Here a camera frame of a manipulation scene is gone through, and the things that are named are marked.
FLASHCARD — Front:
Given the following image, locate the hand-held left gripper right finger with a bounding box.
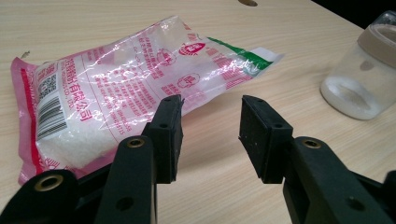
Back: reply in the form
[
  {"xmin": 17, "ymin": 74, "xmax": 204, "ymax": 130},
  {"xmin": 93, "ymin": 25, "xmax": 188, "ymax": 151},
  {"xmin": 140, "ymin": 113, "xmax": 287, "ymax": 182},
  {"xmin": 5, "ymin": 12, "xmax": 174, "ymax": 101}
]
[{"xmin": 238, "ymin": 94, "xmax": 393, "ymax": 224}]

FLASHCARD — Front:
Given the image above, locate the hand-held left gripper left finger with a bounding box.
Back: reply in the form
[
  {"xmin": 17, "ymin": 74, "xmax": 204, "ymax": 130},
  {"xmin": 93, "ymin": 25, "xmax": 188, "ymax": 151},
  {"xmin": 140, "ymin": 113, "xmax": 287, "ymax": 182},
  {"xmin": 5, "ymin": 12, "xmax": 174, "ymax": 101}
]
[{"xmin": 94, "ymin": 94, "xmax": 185, "ymax": 224}]

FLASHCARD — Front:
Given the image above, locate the pink plastic sugar bag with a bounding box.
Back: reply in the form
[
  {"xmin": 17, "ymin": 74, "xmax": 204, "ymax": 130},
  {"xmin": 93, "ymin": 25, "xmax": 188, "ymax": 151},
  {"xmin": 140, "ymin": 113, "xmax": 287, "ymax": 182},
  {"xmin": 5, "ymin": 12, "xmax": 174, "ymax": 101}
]
[{"xmin": 10, "ymin": 15, "xmax": 284, "ymax": 186}]

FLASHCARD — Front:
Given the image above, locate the clear jar with beige rim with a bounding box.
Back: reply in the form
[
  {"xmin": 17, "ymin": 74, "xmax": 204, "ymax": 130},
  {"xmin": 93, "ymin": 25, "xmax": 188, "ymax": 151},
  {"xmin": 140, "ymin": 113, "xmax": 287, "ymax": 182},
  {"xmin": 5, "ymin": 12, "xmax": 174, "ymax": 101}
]
[{"xmin": 319, "ymin": 23, "xmax": 396, "ymax": 120}]

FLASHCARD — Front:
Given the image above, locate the clear domed jar lid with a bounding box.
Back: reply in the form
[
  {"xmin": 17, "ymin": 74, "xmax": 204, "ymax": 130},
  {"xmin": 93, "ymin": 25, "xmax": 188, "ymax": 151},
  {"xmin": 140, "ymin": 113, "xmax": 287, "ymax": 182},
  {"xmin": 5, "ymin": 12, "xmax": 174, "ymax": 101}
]
[{"xmin": 371, "ymin": 9, "xmax": 396, "ymax": 32}]

